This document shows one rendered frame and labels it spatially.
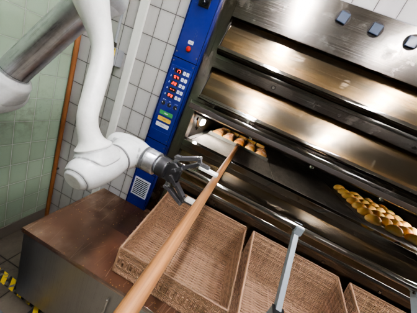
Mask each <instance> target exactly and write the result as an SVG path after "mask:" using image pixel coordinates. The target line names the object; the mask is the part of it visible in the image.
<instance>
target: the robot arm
mask: <svg viewBox="0 0 417 313"><path fill-rule="evenodd" d="M128 1H129V0H61V1H60V2H58V3H57V4H56V5H55V6H54V7H53V8H52V9H51V10H50V11H49V12H48V13H47V14H46V15H45V16H43V17H42V18H41V19H40V20H39V21H38V22H37V23H36V24H35V25H34V26H33V27H32V28H31V29H30V30H29V31H28V32H27V33H26V34H25V35H24V36H23V37H22V38H21V39H20V40H19V41H18V42H16V43H15V44H14V45H13V46H12V47H11V48H10V49H9V50H8V51H7V52H6V53H5V54H4V55H3V56H2V57H1V58H0V114H2V113H6V112H11V111H15V110H18V109H20V108H21V107H23V106H25V105H26V104H27V102H28V100H29V97H30V92H31V90H32V83H31V81H30V80H31V79H32V78H33V77H34V76H36V75H37V74H38V73H39V72H40V71H42V70H43V69H44V68H45V67H46V66H47V65H48V64H49V63H50V62H51V61H52V60H54V59H55V58H56V57H57V56H58V55H59V54H60V53H61V52H62V51H63V50H64V49H66V48H67V47H68V46H69V45H70V44H71V43H73V42H74V41H75V40H76V39H77V38H78V37H79V36H80V35H81V34H82V33H84V32H85V31H86V32H87V34H88V37H89V41H90V43H91V60H90V64H89V68H88V71H87V75H86V79H85V82H84V86H83V90H82V93H81V97H80V100H79V104H78V110H77V114H76V130H77V135H78V144H77V146H76V148H75V149H74V157H73V159H72V160H71V161H69V162H68V164H67V165H66V167H65V169H64V178H65V180H66V182H67V183H68V184H69V185H70V186H71V187H73V188H74V189H78V190H92V189H96V188H99V187H101V186H103V185H105V184H107V183H109V182H111V181H112V180H114V179H115V178H117V177H119V176H120V175H121V174H122V173H123V172H124V171H126V170H129V169H131V168H135V167H137V168H139V169H141V170H143V171H145V172H147V173H149V174H151V175H153V174H155V175H156V176H159V177H160V178H163V179H165V180H166V182H165V184H164V185H163V188H164V189H166V190H167V191H168V193H169V194H170V195H171V196H172V197H173V199H174V200H175V201H176V202H177V204H178V205H179V206H180V205H181V204H182V203H186V204H188V205H190V206H191V205H193V203H194V202H195V199H192V198H191V197H189V196H187V197H186V195H185V194H184V191H183V190H182V188H181V185H180V184H179V179H180V177H181V175H182V171H183V170H186V169H190V168H195V167H199V169H200V170H202V171H204V172H206V173H207V174H209V175H211V176H213V177H215V178H216V177H217V176H218V173H216V172H214V171H212V170H210V167H209V166H208V165H206V164H204V163H202V159H203V158H202V156H182V155H175V156H174V161H172V160H170V159H169V158H166V157H165V156H164V155H163V153H161V152H159V151H157V150H155V149H154V148H151V147H150V146H149V145H147V144H146V143H145V142H144V141H142V140H140V139H139V138H136V137H134V136H132V135H130V134H126V133H123V132H114V133H112V134H110V135H109V136H108V138H107V139H106V138H104V137H103V135H102V134H101V131H100V129H99V112H100V109H101V106H102V102H103V99H104V95H105V91H106V89H107V85H108V82H109V78H110V74H111V72H112V67H113V63H114V40H113V33H112V23H111V19H112V18H114V17H118V16H121V15H122V14H123V13H124V12H125V11H126V10H127V7H128ZM178 161H198V162H196V163H191V164H188V165H182V166H179V163H178ZM170 182H171V183H172V185H173V186H174V187H175V189H176V191H175V190H174V188H173V187H172V186H171V184H170Z"/></svg>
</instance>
